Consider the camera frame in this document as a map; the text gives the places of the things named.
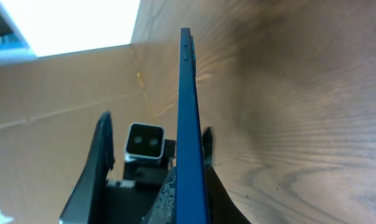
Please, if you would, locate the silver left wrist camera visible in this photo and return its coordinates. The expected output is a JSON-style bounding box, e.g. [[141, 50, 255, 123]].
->
[[124, 122, 165, 164]]

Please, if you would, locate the blue Galaxy smartphone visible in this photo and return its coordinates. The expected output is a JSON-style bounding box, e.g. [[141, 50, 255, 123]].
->
[[175, 28, 209, 224]]

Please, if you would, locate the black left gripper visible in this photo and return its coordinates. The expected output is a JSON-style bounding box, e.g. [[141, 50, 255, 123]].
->
[[59, 111, 250, 224]]

